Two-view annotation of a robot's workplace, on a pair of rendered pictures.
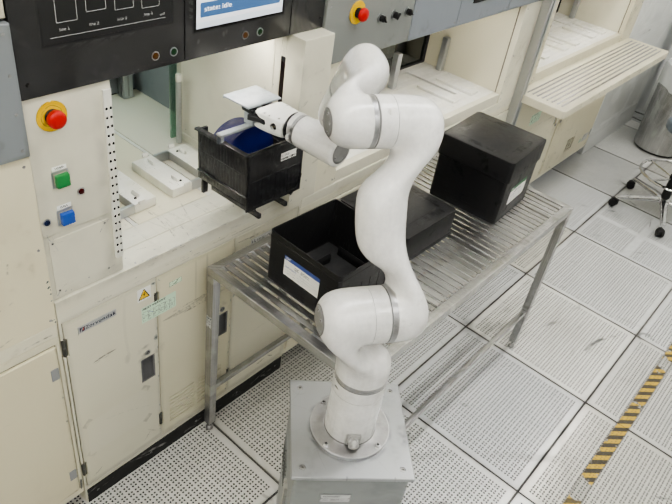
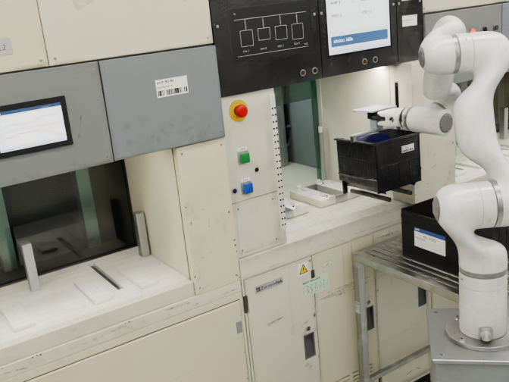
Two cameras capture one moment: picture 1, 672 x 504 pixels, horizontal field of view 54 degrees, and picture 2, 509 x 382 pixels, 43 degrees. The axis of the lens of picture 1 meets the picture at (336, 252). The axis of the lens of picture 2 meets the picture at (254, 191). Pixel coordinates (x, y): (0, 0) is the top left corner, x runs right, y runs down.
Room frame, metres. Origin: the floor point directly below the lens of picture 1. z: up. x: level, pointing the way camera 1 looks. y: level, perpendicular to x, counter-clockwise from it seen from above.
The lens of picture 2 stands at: (-0.63, -0.17, 1.68)
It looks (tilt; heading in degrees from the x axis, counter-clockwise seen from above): 17 degrees down; 23
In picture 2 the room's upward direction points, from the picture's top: 6 degrees counter-clockwise
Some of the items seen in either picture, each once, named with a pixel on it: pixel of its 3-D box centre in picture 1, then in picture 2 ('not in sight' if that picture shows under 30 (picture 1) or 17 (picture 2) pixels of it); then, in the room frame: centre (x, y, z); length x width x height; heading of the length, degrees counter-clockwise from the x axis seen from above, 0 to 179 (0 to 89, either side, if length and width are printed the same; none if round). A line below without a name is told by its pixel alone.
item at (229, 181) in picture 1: (251, 149); (378, 151); (1.62, 0.28, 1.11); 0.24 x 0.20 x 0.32; 144
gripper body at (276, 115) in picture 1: (281, 119); (398, 117); (1.56, 0.20, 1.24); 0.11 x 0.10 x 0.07; 54
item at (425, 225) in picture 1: (397, 212); not in sight; (1.87, -0.18, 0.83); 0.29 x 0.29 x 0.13; 53
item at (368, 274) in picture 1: (334, 258); (458, 231); (1.53, 0.00, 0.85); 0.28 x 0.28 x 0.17; 53
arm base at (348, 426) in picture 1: (354, 401); (482, 301); (1.01, -0.10, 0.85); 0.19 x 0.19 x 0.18
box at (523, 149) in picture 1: (486, 166); not in sight; (2.19, -0.49, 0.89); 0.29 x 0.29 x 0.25; 58
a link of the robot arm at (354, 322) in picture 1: (355, 336); (469, 227); (1.00, -0.07, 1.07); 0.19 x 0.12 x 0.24; 111
